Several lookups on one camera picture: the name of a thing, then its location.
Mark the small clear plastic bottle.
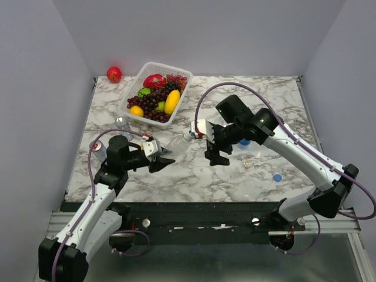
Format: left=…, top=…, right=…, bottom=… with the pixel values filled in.
left=166, top=135, right=190, bottom=156

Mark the clear transparent bottle cap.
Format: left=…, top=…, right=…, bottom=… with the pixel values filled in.
left=243, top=160, right=253, bottom=168

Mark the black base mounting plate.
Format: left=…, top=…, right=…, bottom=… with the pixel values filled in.
left=108, top=202, right=305, bottom=246

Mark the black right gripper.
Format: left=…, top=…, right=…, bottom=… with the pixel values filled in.
left=203, top=122, right=243, bottom=167

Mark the red top drink can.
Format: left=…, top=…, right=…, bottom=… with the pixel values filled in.
left=89, top=140, right=107, bottom=163

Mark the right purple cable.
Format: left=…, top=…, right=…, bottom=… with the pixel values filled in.
left=196, top=82, right=376, bottom=221

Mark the white blue bottle cap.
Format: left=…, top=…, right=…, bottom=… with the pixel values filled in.
left=183, top=130, right=195, bottom=142

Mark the green lime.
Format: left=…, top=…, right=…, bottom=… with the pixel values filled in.
left=155, top=101, right=165, bottom=113

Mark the aluminium rail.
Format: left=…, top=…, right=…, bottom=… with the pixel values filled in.
left=268, top=209, right=361, bottom=236

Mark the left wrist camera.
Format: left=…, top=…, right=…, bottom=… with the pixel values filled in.
left=142, top=139, right=162, bottom=158

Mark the blue label water bottle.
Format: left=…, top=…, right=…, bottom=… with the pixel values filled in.
left=237, top=139, right=251, bottom=150

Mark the light red grape bunch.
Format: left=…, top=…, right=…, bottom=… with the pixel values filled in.
left=166, top=74, right=187, bottom=90

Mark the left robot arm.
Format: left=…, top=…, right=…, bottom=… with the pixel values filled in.
left=38, top=135, right=175, bottom=281

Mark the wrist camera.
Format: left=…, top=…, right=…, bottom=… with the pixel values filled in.
left=142, top=139, right=162, bottom=158
left=190, top=119, right=214, bottom=143

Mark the yellow mango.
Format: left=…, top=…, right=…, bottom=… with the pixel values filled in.
left=164, top=90, right=180, bottom=115

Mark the silver blue drink can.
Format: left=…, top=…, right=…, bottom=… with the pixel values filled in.
left=115, top=116, right=133, bottom=141

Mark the black grape bunch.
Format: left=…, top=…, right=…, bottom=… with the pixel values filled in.
left=165, top=81, right=181, bottom=92

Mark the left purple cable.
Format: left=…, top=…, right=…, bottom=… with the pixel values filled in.
left=51, top=129, right=150, bottom=282

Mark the green striped fruit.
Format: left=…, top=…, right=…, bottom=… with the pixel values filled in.
left=137, top=88, right=152, bottom=98

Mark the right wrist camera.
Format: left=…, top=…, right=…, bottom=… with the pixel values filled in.
left=190, top=119, right=214, bottom=143

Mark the white plastic fruit basket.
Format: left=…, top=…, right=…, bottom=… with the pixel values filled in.
left=118, top=62, right=193, bottom=128

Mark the red dragon fruit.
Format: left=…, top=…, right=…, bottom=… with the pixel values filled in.
left=143, top=73, right=167, bottom=88

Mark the purple cable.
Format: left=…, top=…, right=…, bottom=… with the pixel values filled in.
left=196, top=82, right=376, bottom=221
left=51, top=129, right=150, bottom=282

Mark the red apple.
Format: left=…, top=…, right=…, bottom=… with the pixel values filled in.
left=106, top=66, right=122, bottom=83

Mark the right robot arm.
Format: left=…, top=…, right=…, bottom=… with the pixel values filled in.
left=198, top=95, right=359, bottom=230

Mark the dark red grape bunch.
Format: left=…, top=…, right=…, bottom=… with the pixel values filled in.
left=126, top=89, right=170, bottom=123

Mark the yellow lemon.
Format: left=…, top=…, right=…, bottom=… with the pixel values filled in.
left=129, top=105, right=144, bottom=117

